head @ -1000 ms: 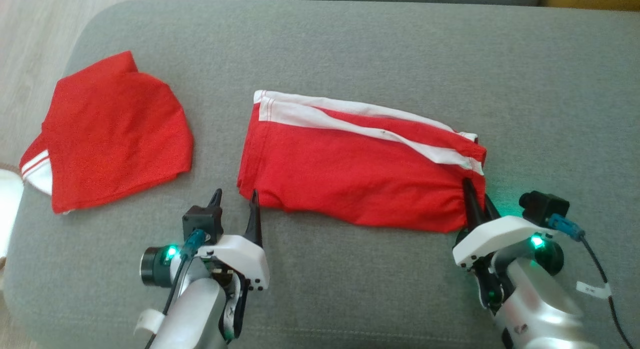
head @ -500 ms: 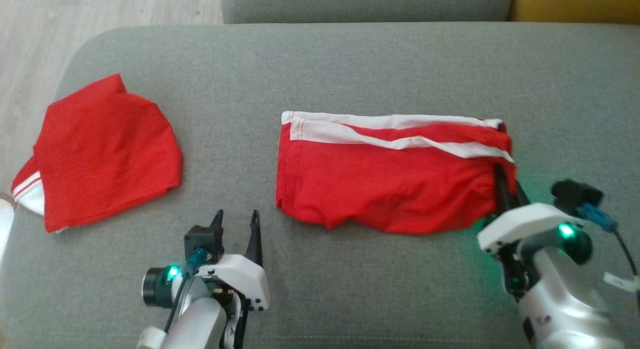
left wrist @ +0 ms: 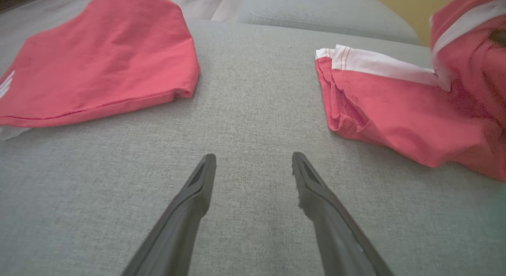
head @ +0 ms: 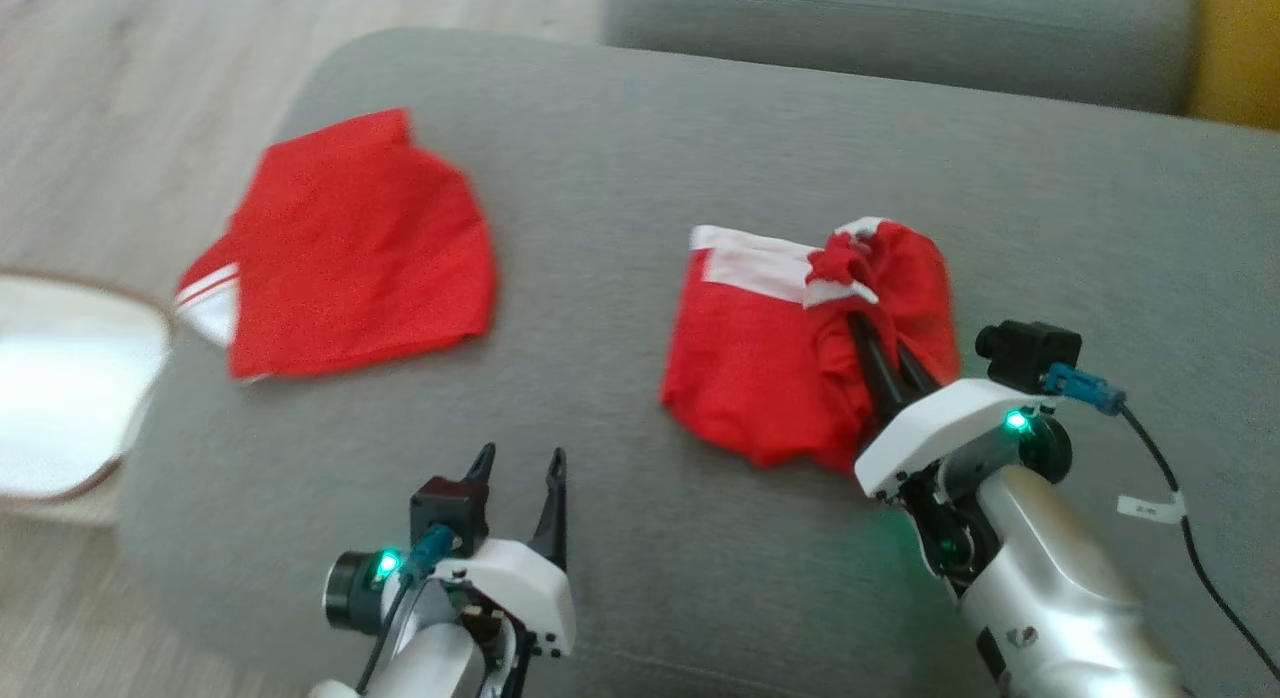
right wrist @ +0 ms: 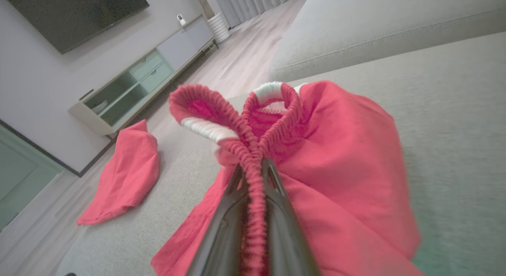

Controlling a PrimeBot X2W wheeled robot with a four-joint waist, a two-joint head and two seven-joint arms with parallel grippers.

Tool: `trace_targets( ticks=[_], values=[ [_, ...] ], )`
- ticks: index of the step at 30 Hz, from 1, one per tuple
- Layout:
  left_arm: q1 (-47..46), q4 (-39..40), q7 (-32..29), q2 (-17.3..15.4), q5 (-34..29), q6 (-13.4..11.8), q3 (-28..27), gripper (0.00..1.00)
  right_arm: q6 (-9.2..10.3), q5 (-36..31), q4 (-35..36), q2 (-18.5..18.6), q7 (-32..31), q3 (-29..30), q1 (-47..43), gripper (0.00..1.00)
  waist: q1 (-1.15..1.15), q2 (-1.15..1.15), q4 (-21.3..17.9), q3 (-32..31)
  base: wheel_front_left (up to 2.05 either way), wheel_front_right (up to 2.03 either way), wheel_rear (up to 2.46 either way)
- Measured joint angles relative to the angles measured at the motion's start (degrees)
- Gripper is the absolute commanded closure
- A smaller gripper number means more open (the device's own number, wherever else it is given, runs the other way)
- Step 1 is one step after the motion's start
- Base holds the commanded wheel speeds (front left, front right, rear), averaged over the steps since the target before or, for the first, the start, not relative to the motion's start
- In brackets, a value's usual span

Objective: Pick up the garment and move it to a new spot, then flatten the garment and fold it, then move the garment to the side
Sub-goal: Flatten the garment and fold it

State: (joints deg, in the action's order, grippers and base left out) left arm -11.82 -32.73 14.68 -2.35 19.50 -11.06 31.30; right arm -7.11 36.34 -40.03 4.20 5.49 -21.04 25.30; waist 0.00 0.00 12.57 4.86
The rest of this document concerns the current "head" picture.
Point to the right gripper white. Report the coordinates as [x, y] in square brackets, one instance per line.
[940, 428]

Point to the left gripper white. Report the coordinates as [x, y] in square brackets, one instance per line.
[525, 588]

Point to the red t-shirt white band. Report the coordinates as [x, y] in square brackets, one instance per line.
[750, 378]

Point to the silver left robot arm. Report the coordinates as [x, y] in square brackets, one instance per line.
[430, 668]

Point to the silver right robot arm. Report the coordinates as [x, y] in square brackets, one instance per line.
[1060, 578]

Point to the red t-shirt white striped cuffs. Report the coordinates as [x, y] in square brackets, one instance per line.
[360, 248]

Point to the grey fabric sofa ottoman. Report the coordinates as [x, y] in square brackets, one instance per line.
[620, 178]

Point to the yellow sofa back cushion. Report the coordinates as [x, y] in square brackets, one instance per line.
[1240, 48]

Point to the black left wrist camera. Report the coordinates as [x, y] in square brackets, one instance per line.
[450, 508]

